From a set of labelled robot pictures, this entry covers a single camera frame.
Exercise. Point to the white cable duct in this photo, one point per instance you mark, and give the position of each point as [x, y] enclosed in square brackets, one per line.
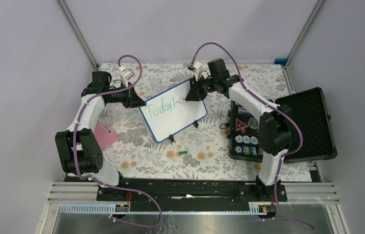
[121, 209]

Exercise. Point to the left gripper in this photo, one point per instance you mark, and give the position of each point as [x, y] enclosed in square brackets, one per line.
[132, 99]

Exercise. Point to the black open case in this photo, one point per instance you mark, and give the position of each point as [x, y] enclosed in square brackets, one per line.
[309, 112]

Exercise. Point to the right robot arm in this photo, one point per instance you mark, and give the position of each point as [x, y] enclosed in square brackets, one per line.
[277, 131]

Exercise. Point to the blue framed whiteboard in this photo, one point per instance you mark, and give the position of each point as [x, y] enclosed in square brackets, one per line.
[165, 117]

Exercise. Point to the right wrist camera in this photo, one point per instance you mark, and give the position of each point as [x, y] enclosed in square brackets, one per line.
[196, 68]

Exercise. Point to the pink metronome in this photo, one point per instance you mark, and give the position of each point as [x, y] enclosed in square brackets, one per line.
[105, 136]

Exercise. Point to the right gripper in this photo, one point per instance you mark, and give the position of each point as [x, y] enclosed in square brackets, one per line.
[195, 93]

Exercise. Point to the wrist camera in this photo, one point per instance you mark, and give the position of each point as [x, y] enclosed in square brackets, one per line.
[125, 75]
[196, 68]

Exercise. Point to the blue corner clamp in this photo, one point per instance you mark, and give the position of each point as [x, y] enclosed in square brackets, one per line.
[281, 61]

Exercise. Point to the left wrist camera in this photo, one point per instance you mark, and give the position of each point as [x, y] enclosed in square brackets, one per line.
[125, 75]

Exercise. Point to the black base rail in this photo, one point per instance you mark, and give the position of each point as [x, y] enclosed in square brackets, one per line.
[190, 195]

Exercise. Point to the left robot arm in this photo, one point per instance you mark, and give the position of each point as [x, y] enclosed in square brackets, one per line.
[79, 152]

